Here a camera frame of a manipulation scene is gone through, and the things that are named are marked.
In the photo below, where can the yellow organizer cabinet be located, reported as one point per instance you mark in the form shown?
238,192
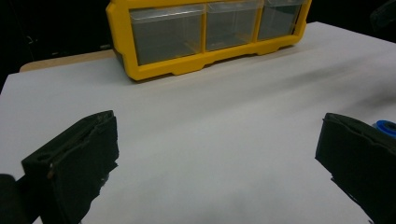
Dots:
162,68

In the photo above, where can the grid of clear drawers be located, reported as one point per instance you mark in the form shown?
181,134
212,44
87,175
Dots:
168,37

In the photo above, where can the clear plastic drawer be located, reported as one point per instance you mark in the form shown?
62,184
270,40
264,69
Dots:
277,21

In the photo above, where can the blue round cap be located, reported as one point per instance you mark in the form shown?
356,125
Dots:
386,127

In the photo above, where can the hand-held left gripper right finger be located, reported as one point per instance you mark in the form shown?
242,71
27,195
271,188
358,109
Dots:
364,161

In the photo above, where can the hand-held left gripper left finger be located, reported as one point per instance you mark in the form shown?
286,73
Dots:
77,161

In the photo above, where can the white paper sheet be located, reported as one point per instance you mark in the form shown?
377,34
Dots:
202,124

